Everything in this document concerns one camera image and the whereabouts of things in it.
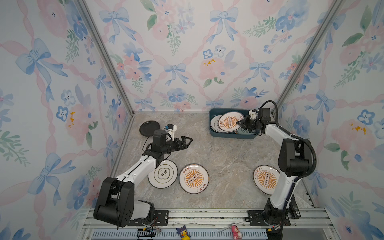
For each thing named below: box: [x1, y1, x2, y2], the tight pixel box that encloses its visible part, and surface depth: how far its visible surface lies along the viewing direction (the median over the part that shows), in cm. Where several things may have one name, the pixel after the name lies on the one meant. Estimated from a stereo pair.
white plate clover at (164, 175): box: [147, 159, 178, 189], surface depth 89 cm
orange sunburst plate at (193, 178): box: [178, 163, 210, 195], surface depth 88 cm
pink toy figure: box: [231, 225, 242, 240], surface depth 70 cm
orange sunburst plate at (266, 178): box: [253, 165, 280, 196], surface depth 88 cm
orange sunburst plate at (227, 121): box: [218, 111, 245, 132], surface depth 102 cm
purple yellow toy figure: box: [176, 224, 191, 240], surface depth 69 cm
